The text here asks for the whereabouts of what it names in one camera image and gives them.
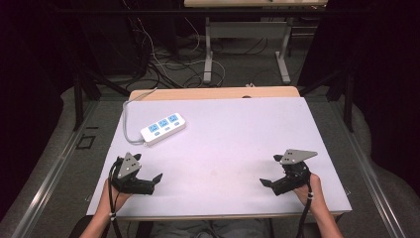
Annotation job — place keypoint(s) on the black horizontal bar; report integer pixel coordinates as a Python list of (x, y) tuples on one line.
[(198, 11)]

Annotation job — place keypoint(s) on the black metal stand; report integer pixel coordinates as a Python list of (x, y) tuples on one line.
[(84, 89), (346, 95)]

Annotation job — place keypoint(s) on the person's right hand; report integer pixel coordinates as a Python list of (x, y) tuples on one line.
[(312, 195)]

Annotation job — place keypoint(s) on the dark curtain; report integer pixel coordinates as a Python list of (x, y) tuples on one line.
[(29, 66), (383, 82)]

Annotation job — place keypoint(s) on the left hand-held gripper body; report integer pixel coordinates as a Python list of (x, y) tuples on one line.
[(128, 167)]

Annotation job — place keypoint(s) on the aluminium floor rail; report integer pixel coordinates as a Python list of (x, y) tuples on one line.
[(46, 185), (369, 172)]

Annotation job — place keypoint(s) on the white table cover sheet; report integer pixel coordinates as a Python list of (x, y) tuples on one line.
[(224, 155)]

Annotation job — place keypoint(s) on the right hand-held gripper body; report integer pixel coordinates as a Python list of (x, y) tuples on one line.
[(292, 180)]

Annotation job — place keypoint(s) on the white power strip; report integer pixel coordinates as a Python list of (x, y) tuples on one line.
[(163, 129)]

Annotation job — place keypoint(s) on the white desk with metal legs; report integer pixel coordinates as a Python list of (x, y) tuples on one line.
[(247, 29)]

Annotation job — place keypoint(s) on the black floor socket plate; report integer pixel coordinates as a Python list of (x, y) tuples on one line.
[(85, 142)]

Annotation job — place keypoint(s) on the person's grey pants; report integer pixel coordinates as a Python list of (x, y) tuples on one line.
[(211, 229)]

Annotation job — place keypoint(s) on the wooden table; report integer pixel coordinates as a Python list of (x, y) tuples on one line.
[(204, 93)]

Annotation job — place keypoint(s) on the person's left hand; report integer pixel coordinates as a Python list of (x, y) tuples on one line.
[(114, 200)]

